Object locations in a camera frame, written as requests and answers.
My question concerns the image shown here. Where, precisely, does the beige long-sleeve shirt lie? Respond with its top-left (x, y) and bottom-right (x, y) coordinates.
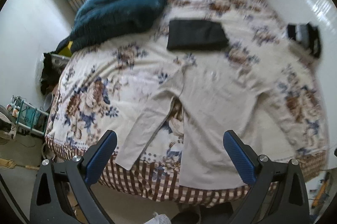
top-left (115, 66), bottom-right (304, 190)

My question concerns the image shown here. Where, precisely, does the dark clothes pile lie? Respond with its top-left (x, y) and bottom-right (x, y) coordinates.
top-left (40, 53), bottom-right (70, 96)

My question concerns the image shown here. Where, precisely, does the striped folded clothes stack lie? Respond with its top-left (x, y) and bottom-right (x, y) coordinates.
top-left (286, 23), bottom-right (322, 61)

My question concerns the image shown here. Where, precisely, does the green metal rack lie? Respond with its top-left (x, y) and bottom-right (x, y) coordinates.
top-left (11, 96), bottom-right (49, 137)

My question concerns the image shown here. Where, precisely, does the grey plastic bucket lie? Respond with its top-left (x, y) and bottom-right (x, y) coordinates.
top-left (43, 93), bottom-right (54, 112)

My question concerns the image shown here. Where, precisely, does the floral bed sheet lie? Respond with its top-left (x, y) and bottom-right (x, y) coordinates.
top-left (45, 0), bottom-right (328, 207)

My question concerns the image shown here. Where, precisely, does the yellow box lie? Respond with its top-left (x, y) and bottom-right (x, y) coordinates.
top-left (58, 41), bottom-right (72, 58)

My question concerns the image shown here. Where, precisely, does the folded black garment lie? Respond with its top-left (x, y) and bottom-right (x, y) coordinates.
top-left (167, 19), bottom-right (229, 51)

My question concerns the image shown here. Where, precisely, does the white bed headboard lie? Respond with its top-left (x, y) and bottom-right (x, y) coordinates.
top-left (265, 0), bottom-right (336, 66)

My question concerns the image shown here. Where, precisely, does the teal folded quilt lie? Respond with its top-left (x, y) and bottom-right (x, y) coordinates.
top-left (55, 0), bottom-right (168, 53)

